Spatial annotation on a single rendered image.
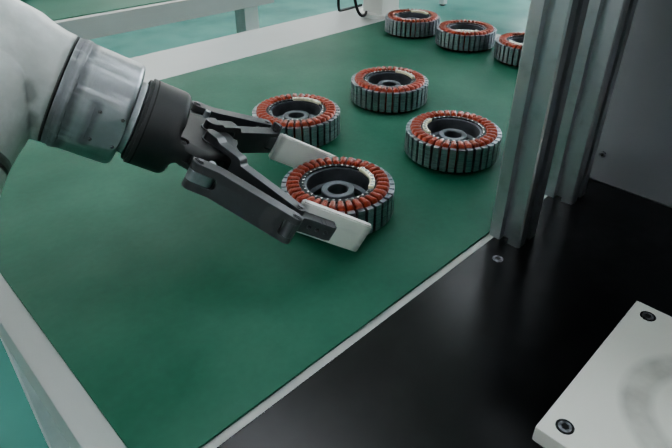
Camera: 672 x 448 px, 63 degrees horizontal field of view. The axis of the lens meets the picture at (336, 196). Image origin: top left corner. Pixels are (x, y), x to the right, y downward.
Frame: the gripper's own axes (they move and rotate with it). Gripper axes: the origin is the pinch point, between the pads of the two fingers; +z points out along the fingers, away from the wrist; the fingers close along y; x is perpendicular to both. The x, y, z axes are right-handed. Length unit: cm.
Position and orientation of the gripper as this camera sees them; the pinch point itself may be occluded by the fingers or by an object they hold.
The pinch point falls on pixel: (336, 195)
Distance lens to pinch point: 55.1
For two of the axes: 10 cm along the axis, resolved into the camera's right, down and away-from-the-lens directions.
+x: 4.9, -8.0, -3.5
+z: 8.4, 3.3, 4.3
